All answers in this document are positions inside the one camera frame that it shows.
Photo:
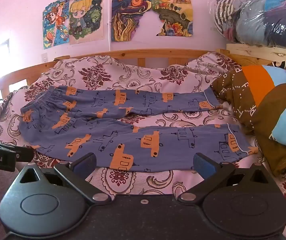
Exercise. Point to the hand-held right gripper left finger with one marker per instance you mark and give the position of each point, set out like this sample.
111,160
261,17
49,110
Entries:
86,164

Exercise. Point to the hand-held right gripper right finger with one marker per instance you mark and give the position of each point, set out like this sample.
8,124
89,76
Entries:
203,164

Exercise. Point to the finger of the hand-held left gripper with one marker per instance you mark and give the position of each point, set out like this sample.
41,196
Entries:
24,154

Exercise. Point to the blue car print pants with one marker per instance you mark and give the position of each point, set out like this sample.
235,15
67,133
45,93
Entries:
158,140

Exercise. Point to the brown striped quilt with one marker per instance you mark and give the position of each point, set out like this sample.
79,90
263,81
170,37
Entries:
270,110

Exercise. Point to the floral pink bed sheet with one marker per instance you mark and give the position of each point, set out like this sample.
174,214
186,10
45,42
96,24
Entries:
123,75

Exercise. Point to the pale wooden plank shelf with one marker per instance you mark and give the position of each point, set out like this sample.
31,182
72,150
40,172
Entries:
258,50

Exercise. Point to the clear plastic bag of clothes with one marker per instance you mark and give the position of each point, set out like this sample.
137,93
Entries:
258,17

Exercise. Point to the white wall socket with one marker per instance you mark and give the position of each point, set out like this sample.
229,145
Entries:
44,57

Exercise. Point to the wooden bed frame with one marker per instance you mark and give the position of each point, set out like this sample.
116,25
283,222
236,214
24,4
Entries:
158,53

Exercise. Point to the orange-haired figure wall drawing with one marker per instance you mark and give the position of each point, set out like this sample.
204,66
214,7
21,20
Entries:
55,27

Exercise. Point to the white wall pipe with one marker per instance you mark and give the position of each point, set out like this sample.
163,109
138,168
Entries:
109,32

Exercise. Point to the blonde figure wall drawing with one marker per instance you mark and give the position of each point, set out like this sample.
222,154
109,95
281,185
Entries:
85,17

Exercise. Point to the landscape wall drawing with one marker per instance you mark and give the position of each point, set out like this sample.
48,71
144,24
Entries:
175,7

